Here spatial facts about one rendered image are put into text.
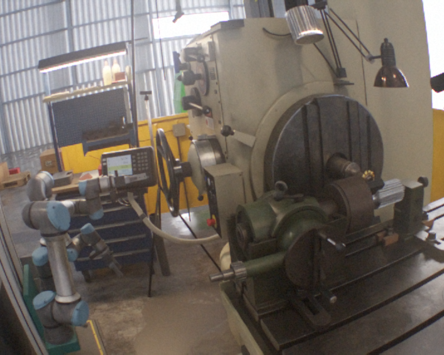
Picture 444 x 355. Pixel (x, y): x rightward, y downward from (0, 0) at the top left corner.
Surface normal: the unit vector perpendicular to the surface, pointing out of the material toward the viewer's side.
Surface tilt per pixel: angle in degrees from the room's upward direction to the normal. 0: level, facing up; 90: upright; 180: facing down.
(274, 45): 90
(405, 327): 0
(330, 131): 90
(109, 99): 90
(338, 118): 90
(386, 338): 0
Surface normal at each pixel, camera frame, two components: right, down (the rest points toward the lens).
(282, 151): 0.26, 0.23
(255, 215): 0.04, -0.69
